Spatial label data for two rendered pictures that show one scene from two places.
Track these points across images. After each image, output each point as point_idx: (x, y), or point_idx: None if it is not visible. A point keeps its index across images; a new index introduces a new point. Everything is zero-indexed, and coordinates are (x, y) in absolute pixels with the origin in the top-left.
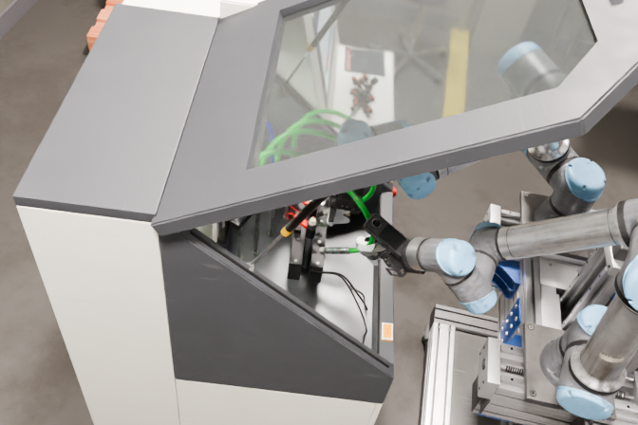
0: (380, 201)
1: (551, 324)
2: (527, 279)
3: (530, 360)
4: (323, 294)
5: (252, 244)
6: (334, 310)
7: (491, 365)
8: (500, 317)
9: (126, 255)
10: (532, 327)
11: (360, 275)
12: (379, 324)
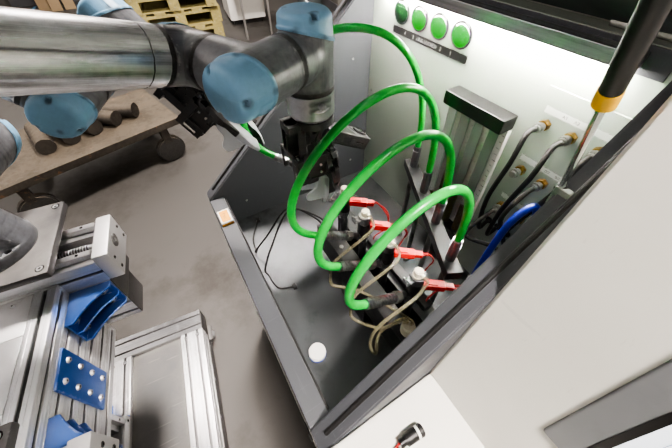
0: (318, 387)
1: (6, 344)
2: (28, 407)
3: (50, 232)
4: (315, 262)
5: (417, 265)
6: (295, 255)
7: (104, 228)
8: (103, 433)
9: None
10: (37, 268)
11: (293, 307)
12: (236, 221)
